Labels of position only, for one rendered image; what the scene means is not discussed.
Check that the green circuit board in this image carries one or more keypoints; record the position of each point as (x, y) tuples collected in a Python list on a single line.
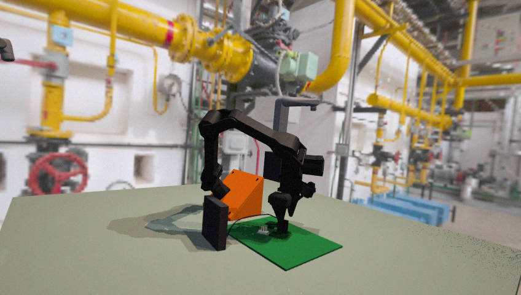
[(287, 251)]

